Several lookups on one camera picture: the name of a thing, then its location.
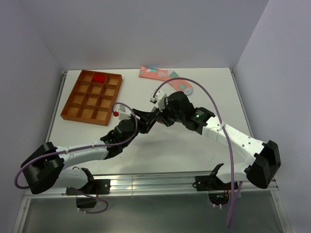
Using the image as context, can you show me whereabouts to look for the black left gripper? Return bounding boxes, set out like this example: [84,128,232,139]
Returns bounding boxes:
[122,108,156,147]

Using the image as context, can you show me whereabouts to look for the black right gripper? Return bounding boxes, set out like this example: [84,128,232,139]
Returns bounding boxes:
[154,100,184,127]

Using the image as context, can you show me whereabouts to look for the red sock with bear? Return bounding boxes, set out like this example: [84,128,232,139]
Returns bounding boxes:
[92,74,107,83]

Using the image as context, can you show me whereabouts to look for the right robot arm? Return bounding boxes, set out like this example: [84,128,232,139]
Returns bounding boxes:
[150,91,281,190]

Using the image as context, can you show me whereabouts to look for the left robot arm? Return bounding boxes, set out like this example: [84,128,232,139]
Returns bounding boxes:
[14,105,159,194]

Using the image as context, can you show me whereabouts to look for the pink patterned sock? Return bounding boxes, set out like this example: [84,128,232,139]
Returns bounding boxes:
[138,67,193,96]

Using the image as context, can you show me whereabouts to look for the orange wooden compartment tray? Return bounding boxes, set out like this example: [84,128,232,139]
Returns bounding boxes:
[61,70,122,126]

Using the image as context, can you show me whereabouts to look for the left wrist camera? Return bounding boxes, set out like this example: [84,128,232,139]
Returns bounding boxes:
[113,104,130,121]

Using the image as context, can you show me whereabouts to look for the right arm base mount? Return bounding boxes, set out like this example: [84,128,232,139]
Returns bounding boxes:
[192,175,231,206]

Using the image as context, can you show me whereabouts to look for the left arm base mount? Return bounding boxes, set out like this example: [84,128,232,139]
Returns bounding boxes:
[66,179,111,214]

